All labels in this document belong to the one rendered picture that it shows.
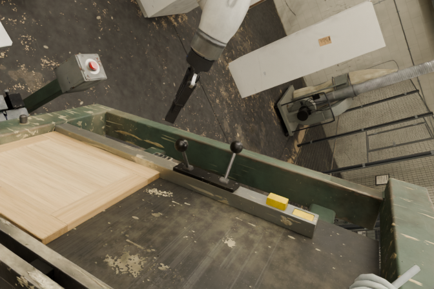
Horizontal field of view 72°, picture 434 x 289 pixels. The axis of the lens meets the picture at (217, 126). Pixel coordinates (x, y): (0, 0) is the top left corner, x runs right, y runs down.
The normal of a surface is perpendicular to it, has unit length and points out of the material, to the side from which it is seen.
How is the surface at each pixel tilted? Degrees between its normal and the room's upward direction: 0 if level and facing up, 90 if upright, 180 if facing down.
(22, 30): 0
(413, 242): 59
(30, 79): 0
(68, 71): 90
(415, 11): 90
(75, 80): 90
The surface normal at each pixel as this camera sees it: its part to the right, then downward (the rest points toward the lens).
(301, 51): -0.40, 0.38
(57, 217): 0.13, -0.94
